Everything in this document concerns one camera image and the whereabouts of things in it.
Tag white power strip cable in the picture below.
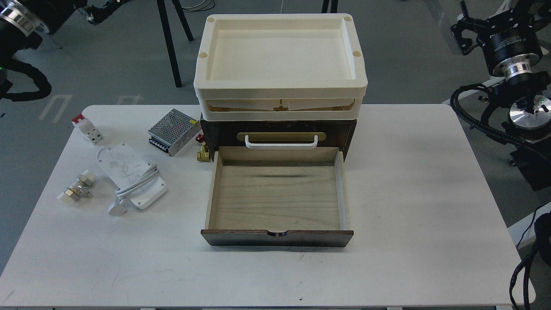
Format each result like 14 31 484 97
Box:
108 165 161 217

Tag cream plastic tray top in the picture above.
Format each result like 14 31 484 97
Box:
194 13 368 121

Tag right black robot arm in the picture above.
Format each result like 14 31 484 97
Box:
449 0 551 191

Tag metal mesh power supply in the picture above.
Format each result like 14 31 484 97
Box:
148 108 201 157

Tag metal fitting white caps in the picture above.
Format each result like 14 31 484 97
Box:
57 170 97 205

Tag open wooden drawer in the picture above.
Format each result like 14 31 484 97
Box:
201 146 354 247

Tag dark wooden cabinet body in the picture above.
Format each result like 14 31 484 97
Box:
199 117 357 159

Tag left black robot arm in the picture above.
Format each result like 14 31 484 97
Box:
0 0 87 102

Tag black stand legs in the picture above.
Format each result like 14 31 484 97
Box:
156 0 194 88

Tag black cable right edge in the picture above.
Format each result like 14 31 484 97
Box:
509 202 551 310

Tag white drawer handle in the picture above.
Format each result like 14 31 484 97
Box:
245 135 319 150

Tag brass valve red handle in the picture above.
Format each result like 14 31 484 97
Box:
195 134 211 162

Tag red white circuit breaker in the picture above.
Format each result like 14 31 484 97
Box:
71 114 104 145

